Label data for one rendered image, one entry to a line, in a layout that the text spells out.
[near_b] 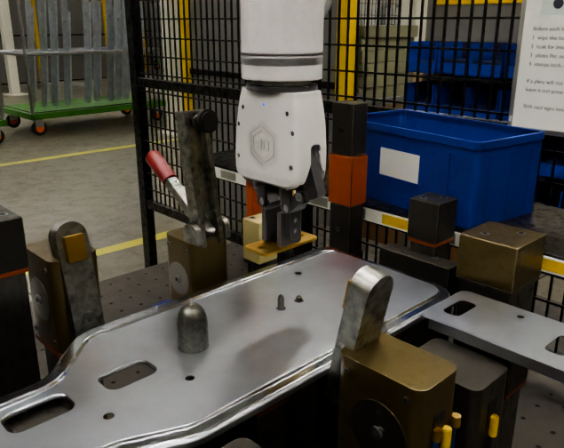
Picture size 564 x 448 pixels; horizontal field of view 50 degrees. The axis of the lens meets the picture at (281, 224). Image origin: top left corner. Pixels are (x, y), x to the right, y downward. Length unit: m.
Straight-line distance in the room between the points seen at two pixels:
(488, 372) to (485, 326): 0.07
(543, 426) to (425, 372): 0.60
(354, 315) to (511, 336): 0.23
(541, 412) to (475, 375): 0.49
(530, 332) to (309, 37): 0.39
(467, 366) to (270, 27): 0.40
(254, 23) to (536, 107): 0.60
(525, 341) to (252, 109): 0.38
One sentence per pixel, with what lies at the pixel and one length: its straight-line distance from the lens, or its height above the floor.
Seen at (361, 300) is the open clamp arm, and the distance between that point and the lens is 0.52.
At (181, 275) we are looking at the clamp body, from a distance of 0.82.
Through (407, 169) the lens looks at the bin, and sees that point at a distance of 0.99.
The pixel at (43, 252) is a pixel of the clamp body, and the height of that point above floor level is 1.07.
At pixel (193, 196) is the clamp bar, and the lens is 0.77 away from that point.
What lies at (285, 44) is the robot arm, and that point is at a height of 1.30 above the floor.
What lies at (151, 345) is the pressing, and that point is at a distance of 0.66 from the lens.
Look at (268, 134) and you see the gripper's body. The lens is 0.63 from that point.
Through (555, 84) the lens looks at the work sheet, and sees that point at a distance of 1.07.
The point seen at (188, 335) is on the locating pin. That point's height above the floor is 1.02.
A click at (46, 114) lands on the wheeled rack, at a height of 0.26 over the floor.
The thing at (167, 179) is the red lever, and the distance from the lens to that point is 0.84.
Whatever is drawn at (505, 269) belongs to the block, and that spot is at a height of 1.03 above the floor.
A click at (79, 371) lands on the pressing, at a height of 1.00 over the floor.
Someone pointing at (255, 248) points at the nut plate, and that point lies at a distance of 0.67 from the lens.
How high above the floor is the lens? 1.32
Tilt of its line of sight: 19 degrees down
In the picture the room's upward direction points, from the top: straight up
